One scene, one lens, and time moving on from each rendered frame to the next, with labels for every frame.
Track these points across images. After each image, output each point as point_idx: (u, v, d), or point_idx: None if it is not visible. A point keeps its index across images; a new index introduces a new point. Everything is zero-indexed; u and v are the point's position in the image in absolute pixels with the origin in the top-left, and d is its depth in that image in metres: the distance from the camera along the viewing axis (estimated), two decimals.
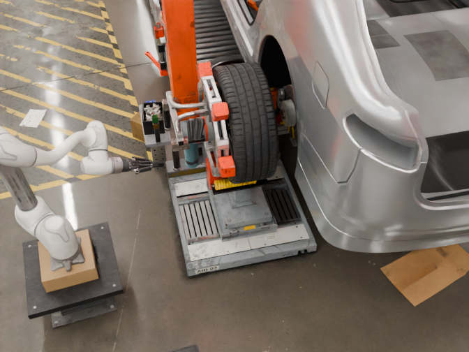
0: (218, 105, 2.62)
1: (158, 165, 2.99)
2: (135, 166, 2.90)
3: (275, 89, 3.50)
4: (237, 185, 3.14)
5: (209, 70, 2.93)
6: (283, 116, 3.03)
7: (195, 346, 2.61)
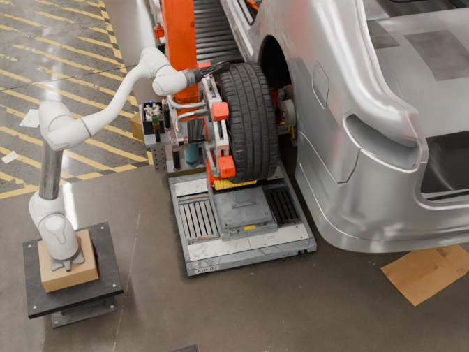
0: (218, 105, 2.62)
1: (225, 63, 2.79)
2: None
3: (275, 89, 3.50)
4: (237, 185, 3.14)
5: None
6: (283, 116, 3.03)
7: (195, 346, 2.61)
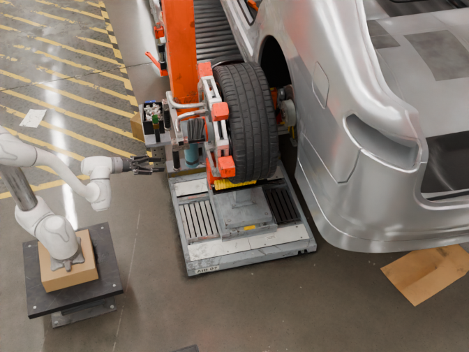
0: (218, 105, 2.62)
1: (155, 161, 3.01)
2: (135, 166, 2.90)
3: (275, 89, 3.50)
4: (237, 185, 3.14)
5: (209, 70, 2.93)
6: (283, 116, 3.03)
7: (195, 346, 2.61)
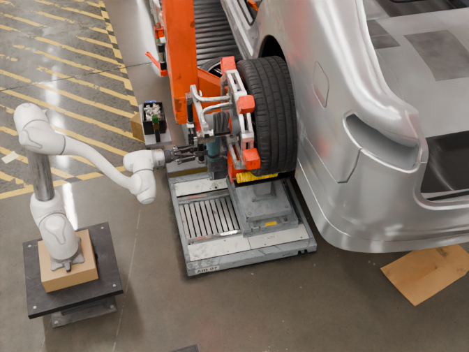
0: (244, 98, 2.66)
1: (202, 151, 2.84)
2: None
3: None
4: (259, 178, 3.18)
5: (232, 64, 2.97)
6: None
7: (195, 346, 2.61)
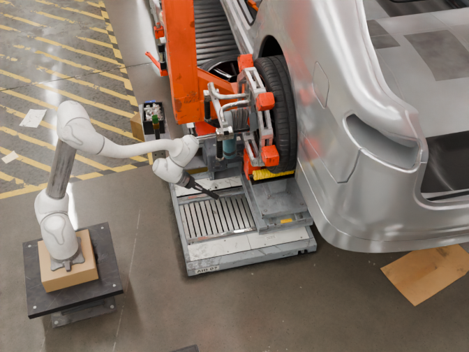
0: (264, 95, 2.67)
1: (216, 193, 3.07)
2: None
3: None
4: (276, 175, 3.19)
5: (250, 62, 2.98)
6: None
7: (195, 346, 2.61)
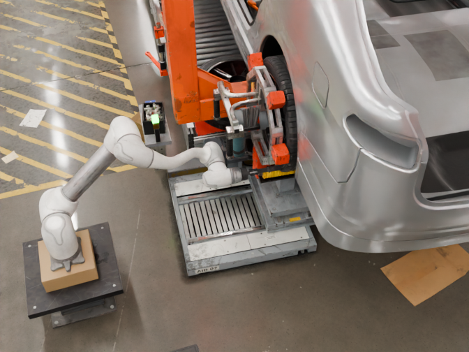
0: (274, 93, 2.68)
1: (275, 165, 3.04)
2: None
3: None
4: (285, 174, 3.20)
5: (259, 61, 2.99)
6: None
7: (195, 346, 2.61)
